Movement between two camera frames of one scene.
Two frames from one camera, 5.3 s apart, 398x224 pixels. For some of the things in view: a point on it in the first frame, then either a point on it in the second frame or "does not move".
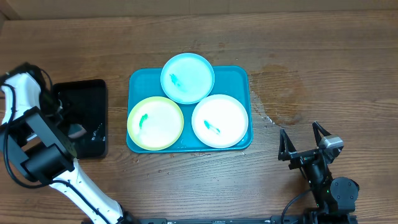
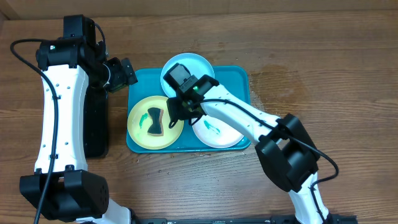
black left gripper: [59, 118] → [121, 74]
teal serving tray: [231, 81] does not move
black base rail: [281, 219] does not move
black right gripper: [288, 152] → [174, 108]
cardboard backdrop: [56, 9] does not move
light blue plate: [187, 78] does not move
